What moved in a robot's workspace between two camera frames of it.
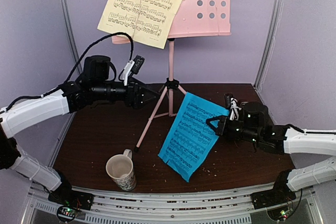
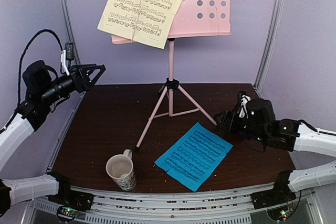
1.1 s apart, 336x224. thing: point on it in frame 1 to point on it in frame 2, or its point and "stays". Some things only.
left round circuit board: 66,213 stays
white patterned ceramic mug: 120,168 stays
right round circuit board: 281,213 stays
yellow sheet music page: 143,4 stays
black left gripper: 135,102 to 83,83
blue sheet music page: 190,139 to 193,157
